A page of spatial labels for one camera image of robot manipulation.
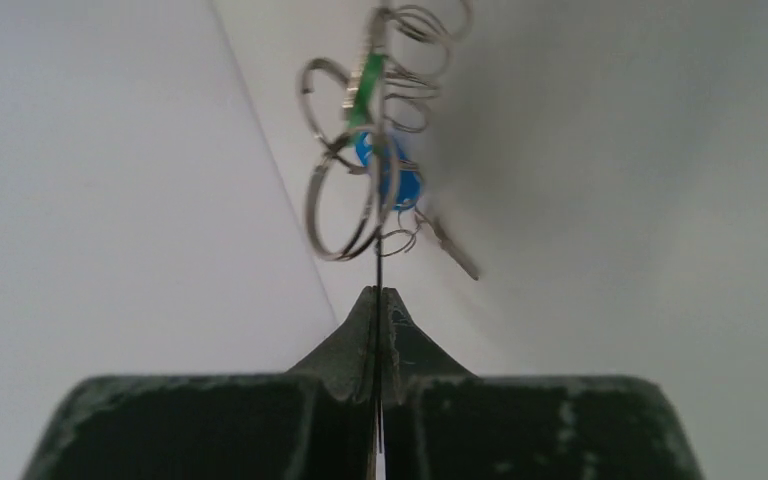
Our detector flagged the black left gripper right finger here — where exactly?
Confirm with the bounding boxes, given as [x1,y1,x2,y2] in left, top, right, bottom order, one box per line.
[380,288,703,479]

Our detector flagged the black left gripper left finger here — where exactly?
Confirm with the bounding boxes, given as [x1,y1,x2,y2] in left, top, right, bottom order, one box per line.
[23,286,377,479]

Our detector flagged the metal oval keyring plate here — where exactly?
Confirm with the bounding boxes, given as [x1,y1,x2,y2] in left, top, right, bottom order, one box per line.
[296,1,481,281]

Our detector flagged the green headed key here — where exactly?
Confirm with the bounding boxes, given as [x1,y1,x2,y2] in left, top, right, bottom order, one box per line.
[342,7,388,128]

